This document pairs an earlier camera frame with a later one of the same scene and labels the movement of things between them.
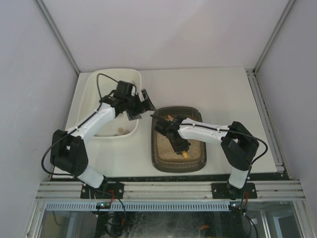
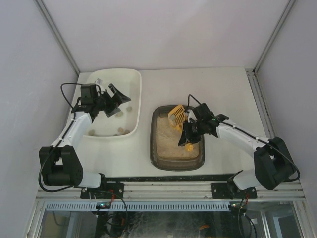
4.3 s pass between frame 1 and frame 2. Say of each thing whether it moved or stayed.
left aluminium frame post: stayed
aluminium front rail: stayed
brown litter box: stayed
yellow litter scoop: moved
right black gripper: moved
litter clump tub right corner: stayed
